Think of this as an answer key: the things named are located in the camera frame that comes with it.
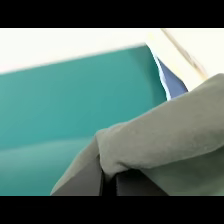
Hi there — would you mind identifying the blue garment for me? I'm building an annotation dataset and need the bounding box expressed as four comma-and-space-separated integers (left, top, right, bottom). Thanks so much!
156, 58, 190, 100

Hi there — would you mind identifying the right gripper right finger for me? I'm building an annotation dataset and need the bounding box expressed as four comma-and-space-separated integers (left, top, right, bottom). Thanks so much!
114, 169, 168, 197

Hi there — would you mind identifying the brown T-shirt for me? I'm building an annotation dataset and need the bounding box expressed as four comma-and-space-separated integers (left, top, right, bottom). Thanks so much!
49, 73, 224, 197

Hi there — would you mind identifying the white garment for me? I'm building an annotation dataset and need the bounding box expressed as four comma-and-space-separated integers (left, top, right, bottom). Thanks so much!
146, 44, 173, 101

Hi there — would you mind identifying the cream garment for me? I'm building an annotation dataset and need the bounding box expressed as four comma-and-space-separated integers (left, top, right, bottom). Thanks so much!
145, 29, 209, 92

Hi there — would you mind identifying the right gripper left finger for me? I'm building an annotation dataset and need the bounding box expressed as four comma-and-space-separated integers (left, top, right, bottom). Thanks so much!
50, 146, 104, 197

